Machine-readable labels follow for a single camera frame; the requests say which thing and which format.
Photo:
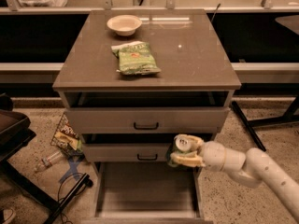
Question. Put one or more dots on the green chip bag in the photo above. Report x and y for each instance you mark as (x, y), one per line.
(135, 58)

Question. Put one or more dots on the white paper bowl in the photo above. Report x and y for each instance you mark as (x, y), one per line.
(124, 25)

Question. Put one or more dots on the black stand leg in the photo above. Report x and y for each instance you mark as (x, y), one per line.
(290, 116)

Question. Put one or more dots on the clear plastic bottle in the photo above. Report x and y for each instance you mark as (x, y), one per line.
(46, 162)

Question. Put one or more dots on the top drawer with handle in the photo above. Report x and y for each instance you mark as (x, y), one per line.
(146, 120)

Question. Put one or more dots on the black chair base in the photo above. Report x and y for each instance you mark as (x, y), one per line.
(45, 114)

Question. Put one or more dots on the shoe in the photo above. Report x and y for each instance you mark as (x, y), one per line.
(7, 215)

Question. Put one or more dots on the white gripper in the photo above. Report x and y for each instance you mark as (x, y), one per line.
(213, 154)

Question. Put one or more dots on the grey drawer cabinet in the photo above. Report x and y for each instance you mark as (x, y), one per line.
(133, 80)

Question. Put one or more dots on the red snack bag on floor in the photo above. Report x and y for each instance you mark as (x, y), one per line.
(66, 139)

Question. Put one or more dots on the middle drawer with handle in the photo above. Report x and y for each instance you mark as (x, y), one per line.
(125, 152)

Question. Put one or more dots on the green soda can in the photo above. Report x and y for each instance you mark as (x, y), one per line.
(181, 145)

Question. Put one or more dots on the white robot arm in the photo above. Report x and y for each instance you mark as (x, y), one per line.
(249, 169)

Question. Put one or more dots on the drawer with handle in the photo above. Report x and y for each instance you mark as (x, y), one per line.
(125, 152)
(146, 120)

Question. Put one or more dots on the open bottom drawer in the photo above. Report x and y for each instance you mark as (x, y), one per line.
(146, 193)

